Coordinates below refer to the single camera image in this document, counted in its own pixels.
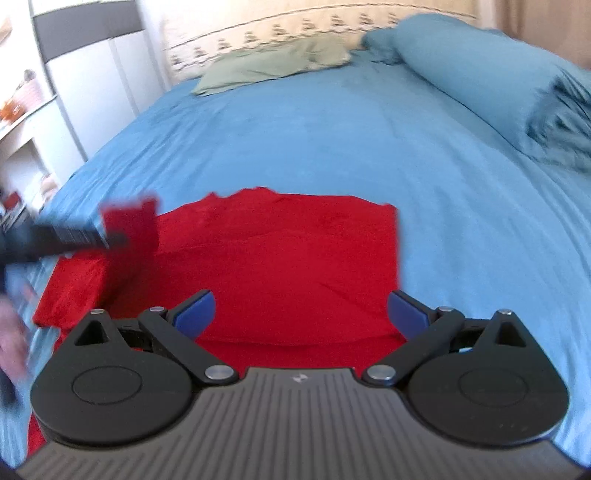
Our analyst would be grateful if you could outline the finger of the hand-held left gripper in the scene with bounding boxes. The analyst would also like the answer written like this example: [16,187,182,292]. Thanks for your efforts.
[0,223,130,269]

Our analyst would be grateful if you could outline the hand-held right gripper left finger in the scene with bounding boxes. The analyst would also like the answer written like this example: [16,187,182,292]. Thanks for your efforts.
[69,290,239,387]

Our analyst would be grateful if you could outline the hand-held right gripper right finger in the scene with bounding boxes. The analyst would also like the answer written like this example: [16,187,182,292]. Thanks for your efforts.
[362,290,530,387]

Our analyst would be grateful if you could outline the red shirt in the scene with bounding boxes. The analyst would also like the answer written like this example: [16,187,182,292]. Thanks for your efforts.
[28,186,408,462]

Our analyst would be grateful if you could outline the person's left hand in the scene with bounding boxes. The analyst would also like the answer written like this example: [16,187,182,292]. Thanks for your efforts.
[0,295,29,384]

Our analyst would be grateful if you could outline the white shelf unit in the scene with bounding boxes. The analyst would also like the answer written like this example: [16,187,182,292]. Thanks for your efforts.
[0,0,89,232]

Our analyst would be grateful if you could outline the white basket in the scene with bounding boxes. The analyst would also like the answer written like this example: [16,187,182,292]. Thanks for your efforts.
[16,69,48,110]

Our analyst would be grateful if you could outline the white and grey wardrobe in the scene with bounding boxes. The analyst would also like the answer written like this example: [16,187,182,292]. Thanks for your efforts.
[27,0,175,162]

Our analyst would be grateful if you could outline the blue bed sheet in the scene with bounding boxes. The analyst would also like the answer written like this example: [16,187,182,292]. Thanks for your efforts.
[0,55,591,467]

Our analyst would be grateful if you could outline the blue duvet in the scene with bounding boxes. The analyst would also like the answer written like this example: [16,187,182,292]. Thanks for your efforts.
[361,13,591,175]

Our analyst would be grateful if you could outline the green pillow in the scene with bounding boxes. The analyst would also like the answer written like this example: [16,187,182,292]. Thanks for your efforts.
[191,34,354,97]

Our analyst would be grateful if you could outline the patterned beige headboard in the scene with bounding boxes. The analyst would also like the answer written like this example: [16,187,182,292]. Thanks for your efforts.
[163,0,482,88]

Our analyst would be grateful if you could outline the beige curtain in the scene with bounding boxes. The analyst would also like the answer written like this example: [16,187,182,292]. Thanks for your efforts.
[475,0,591,71]

